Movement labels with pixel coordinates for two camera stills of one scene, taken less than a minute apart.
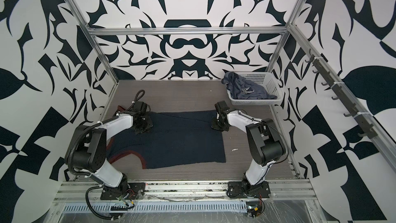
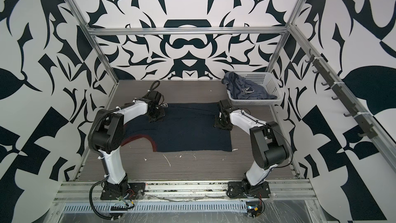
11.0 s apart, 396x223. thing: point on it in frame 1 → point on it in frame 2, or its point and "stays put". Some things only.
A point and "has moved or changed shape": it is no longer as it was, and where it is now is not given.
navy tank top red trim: [177, 138] has moved or changed shape
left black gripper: [149, 119] → [152, 119]
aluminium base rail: [190, 191] stays put
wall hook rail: [367, 127] stays put
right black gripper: [214, 126] stays put
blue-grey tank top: [240, 88] stays put
